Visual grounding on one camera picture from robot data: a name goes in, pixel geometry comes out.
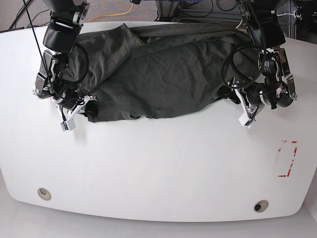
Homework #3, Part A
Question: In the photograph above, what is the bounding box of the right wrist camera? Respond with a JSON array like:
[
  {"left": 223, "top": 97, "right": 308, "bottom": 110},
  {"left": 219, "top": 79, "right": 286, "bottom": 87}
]
[{"left": 60, "top": 119, "right": 76, "bottom": 131}]

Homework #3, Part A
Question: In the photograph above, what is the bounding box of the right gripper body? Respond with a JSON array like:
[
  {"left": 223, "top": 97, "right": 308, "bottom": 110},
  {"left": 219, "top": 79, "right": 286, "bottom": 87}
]
[{"left": 54, "top": 96, "right": 97, "bottom": 123}]

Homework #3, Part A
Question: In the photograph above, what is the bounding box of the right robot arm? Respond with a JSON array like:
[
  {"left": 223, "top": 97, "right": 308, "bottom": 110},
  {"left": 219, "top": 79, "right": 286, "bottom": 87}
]
[{"left": 33, "top": 0, "right": 93, "bottom": 130}]

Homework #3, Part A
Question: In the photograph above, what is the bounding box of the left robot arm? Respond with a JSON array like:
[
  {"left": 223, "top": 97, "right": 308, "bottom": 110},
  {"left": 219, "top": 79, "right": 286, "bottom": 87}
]
[{"left": 223, "top": 0, "right": 297, "bottom": 127}]

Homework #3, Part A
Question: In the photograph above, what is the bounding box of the right table cable grommet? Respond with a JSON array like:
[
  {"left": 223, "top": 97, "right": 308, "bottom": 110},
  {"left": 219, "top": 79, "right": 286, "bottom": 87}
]
[{"left": 254, "top": 200, "right": 269, "bottom": 213}]

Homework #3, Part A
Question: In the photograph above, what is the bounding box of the red tape rectangle marking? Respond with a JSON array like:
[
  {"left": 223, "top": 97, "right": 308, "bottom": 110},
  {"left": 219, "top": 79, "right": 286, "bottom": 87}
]
[{"left": 275, "top": 140, "right": 298, "bottom": 178}]

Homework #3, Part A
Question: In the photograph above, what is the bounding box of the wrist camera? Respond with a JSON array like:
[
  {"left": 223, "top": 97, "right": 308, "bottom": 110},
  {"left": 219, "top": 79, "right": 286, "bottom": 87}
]
[
  {"left": 60, "top": 119, "right": 76, "bottom": 131},
  {"left": 238, "top": 113, "right": 254, "bottom": 128}
]

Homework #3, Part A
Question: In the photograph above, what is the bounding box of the yellow cable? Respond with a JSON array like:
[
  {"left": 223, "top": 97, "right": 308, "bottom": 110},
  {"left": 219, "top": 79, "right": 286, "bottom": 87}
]
[{"left": 89, "top": 0, "right": 136, "bottom": 23}]

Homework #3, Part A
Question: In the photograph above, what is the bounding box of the dark grey t-shirt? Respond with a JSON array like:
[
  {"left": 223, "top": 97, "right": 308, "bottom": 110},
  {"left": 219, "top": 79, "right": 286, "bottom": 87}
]
[{"left": 63, "top": 23, "right": 250, "bottom": 122}]

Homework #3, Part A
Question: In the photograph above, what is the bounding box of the white cable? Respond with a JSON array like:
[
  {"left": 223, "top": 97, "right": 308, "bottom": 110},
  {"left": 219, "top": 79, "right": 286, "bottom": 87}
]
[{"left": 277, "top": 10, "right": 302, "bottom": 18}]

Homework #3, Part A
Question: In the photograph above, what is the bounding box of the table cable grommet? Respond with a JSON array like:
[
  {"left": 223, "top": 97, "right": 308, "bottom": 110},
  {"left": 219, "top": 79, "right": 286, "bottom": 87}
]
[
  {"left": 38, "top": 188, "right": 52, "bottom": 201},
  {"left": 254, "top": 200, "right": 269, "bottom": 213}
]

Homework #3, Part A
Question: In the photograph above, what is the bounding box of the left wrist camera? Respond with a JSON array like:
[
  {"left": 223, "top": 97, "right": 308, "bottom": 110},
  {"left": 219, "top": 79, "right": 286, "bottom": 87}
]
[{"left": 238, "top": 113, "right": 254, "bottom": 128}]

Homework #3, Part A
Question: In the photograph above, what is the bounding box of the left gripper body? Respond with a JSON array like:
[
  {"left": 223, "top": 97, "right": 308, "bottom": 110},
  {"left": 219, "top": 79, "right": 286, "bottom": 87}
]
[{"left": 227, "top": 77, "right": 265, "bottom": 122}]

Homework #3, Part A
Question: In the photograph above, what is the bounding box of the left table cable grommet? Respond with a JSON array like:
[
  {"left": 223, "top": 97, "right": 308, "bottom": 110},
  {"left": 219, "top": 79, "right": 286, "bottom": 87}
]
[{"left": 38, "top": 188, "right": 52, "bottom": 201}]

